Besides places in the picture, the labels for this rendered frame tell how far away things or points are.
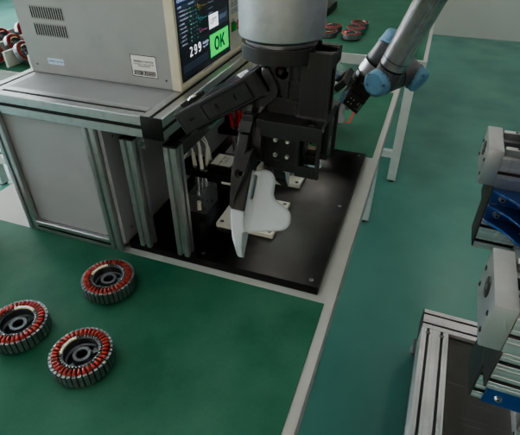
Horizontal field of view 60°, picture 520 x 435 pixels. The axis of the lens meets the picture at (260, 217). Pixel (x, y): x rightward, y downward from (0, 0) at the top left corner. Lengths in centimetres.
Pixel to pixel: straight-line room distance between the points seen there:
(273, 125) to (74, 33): 74
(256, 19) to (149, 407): 65
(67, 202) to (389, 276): 150
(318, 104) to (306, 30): 6
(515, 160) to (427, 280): 117
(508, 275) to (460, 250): 169
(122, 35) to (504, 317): 85
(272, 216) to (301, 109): 10
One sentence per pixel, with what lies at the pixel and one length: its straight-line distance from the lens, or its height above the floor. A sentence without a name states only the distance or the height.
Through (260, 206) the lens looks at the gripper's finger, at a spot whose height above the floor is 121.
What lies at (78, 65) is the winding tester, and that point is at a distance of 112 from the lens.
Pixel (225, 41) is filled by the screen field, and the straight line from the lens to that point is 117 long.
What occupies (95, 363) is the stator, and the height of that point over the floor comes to 79.
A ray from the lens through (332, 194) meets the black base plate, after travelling 127.
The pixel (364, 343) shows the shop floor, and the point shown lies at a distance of 190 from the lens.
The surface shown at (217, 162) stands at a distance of 110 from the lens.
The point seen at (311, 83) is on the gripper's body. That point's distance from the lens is 41.
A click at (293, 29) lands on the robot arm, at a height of 137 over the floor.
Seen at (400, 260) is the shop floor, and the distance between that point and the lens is 229.
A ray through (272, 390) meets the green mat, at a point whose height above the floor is 75.
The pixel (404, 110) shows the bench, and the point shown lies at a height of 46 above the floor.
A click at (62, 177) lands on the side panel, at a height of 92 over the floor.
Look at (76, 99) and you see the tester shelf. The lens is 101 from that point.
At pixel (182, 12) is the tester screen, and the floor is 126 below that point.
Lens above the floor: 146
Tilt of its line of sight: 36 degrees down
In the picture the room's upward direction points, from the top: straight up
